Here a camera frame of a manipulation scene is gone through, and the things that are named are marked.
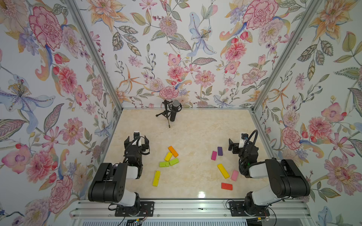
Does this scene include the small yellow block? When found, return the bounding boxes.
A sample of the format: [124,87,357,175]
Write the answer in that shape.
[164,152,173,162]

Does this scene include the orange long block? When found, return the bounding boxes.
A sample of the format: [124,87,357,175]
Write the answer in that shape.
[168,146,179,158]

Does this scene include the lime green block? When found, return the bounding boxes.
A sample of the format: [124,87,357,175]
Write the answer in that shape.
[159,162,170,168]
[169,158,179,166]

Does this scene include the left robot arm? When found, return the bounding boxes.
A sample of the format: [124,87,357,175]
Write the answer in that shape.
[88,132,150,208]

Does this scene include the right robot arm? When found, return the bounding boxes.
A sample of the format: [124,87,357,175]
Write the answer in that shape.
[228,130,311,216]

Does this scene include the pink block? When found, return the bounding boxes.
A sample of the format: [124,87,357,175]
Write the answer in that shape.
[231,170,239,181]

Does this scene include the purple block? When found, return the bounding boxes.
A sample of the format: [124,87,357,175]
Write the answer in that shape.
[217,147,223,156]

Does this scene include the long yellow block right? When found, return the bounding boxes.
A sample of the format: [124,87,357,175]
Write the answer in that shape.
[217,164,230,179]

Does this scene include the long yellow block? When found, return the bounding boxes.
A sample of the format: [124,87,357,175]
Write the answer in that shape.
[217,164,230,179]
[152,170,161,186]

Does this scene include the magenta block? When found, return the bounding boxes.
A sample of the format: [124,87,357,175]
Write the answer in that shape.
[211,151,218,161]

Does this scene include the long yellow block left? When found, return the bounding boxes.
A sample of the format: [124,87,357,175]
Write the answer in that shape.
[152,170,161,186]

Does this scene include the red block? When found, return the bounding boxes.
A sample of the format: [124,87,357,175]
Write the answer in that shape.
[221,183,233,191]

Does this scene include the black microphone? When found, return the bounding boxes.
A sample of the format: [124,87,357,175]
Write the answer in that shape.
[170,100,182,122]

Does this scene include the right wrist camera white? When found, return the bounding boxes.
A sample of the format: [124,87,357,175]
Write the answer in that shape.
[239,133,248,148]

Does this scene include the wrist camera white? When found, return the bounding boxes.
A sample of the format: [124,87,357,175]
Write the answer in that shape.
[239,133,248,148]
[133,131,141,139]

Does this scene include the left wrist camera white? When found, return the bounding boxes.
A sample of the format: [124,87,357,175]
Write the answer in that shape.
[133,131,141,139]

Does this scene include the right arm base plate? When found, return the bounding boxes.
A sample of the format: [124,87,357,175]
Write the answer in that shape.
[226,200,270,218]

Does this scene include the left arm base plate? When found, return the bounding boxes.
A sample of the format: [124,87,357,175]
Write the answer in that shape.
[115,201,155,218]

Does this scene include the aluminium front rail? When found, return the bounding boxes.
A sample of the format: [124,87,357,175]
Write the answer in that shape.
[70,199,311,220]

